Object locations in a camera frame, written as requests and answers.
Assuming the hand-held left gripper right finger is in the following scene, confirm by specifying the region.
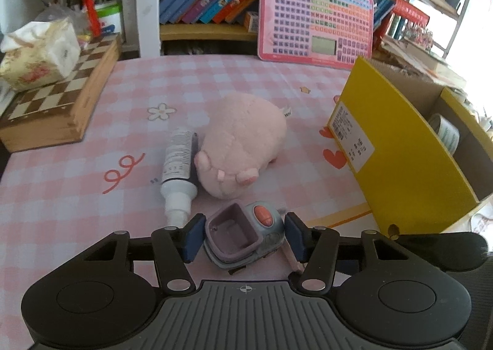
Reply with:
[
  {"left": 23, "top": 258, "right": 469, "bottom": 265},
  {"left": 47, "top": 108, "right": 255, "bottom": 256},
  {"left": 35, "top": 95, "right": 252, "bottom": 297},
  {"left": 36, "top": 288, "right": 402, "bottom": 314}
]
[{"left": 284, "top": 212, "right": 409, "bottom": 296}]

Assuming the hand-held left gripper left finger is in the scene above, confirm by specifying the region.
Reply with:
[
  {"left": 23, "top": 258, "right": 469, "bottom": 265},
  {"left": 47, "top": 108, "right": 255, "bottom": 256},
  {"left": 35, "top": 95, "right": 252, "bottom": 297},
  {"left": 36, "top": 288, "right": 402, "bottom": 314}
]
[{"left": 83, "top": 212, "right": 209, "bottom": 296}]

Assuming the grey toy with orange button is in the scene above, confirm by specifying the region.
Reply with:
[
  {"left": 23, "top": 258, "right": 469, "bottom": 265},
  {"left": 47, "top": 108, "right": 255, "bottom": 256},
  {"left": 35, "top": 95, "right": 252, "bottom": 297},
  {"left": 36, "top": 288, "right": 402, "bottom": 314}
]
[{"left": 204, "top": 200, "right": 286, "bottom": 276}]

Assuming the white plastic bottle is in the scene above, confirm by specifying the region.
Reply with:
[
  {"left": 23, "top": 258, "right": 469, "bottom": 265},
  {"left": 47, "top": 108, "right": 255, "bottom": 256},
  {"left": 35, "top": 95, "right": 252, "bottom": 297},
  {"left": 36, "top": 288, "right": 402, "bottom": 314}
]
[{"left": 160, "top": 127, "right": 199, "bottom": 227}]

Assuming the pink plush pig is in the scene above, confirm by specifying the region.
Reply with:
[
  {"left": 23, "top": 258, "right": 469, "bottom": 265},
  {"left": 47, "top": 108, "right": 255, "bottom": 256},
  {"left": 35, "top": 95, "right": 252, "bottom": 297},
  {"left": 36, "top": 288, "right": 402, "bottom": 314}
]
[{"left": 194, "top": 93, "right": 292, "bottom": 200}]

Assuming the yellow cardboard box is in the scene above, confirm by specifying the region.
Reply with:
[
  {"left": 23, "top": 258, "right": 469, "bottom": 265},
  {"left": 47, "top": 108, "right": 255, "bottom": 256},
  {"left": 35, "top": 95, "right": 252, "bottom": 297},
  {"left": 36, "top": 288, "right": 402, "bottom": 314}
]
[{"left": 327, "top": 55, "right": 493, "bottom": 236}]

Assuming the clear packing tape roll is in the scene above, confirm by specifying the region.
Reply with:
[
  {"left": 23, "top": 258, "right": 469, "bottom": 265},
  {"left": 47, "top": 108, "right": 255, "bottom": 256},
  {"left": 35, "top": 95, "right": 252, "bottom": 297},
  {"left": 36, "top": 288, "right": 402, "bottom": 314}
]
[{"left": 427, "top": 113, "right": 461, "bottom": 154}]

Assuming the pink checked tablecloth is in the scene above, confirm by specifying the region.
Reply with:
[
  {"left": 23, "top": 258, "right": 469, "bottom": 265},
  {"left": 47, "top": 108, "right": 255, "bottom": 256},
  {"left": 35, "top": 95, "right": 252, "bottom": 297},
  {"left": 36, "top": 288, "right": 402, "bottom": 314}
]
[{"left": 0, "top": 54, "right": 493, "bottom": 350}]

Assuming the black rounded object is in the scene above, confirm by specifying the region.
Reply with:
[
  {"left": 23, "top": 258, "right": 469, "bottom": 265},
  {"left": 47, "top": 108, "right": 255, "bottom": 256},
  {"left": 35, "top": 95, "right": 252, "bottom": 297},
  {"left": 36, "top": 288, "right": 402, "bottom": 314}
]
[{"left": 396, "top": 232, "right": 490, "bottom": 274}]

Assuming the wooden chess box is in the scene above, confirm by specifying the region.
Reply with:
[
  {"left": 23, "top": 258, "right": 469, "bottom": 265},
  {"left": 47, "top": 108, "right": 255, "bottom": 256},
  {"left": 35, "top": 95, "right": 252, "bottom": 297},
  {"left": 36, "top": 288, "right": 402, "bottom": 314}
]
[{"left": 0, "top": 32, "right": 123, "bottom": 154}]

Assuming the stack of papers and books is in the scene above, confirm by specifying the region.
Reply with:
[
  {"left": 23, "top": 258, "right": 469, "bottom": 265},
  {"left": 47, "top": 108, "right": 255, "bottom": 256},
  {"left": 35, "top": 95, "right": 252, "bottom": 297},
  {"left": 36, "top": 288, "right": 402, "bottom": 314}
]
[{"left": 379, "top": 32, "right": 468, "bottom": 89}]

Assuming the small printed box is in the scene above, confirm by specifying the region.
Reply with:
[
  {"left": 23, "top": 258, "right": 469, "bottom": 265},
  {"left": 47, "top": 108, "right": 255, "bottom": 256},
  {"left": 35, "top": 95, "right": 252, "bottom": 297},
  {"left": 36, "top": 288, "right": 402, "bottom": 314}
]
[{"left": 244, "top": 10, "right": 262, "bottom": 33}]

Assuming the pink learning tablet toy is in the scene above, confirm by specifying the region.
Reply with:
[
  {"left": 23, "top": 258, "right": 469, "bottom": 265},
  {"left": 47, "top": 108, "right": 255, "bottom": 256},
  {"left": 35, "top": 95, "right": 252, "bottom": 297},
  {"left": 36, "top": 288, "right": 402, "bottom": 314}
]
[{"left": 256, "top": 0, "right": 375, "bottom": 70}]

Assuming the white and green tub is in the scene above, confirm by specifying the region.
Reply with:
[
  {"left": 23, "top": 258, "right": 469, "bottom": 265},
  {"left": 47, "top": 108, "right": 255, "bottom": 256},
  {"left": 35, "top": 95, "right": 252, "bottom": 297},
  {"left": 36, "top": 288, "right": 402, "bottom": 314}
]
[{"left": 92, "top": 2, "right": 124, "bottom": 36}]

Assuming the white wooden bookshelf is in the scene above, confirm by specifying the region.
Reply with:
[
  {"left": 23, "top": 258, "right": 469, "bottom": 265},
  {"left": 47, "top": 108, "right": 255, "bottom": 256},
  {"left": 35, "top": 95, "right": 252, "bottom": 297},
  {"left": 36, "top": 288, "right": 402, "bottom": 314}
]
[{"left": 135, "top": 0, "right": 478, "bottom": 62}]

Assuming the floral tissue pack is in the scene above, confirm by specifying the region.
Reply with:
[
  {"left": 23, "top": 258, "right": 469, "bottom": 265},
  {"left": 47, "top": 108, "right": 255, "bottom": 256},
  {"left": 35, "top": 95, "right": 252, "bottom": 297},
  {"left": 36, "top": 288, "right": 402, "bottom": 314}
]
[{"left": 0, "top": 18, "right": 81, "bottom": 92}]

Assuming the red toy figure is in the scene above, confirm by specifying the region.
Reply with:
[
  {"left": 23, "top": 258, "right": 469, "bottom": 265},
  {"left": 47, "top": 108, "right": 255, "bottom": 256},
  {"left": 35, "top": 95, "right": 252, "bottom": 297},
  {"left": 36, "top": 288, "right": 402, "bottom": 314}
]
[{"left": 72, "top": 0, "right": 103, "bottom": 38}]

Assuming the red book box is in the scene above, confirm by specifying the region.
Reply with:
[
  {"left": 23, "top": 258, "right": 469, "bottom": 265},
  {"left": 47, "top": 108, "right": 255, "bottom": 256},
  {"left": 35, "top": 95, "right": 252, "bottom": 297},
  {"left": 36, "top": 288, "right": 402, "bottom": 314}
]
[{"left": 393, "top": 0, "right": 431, "bottom": 27}]

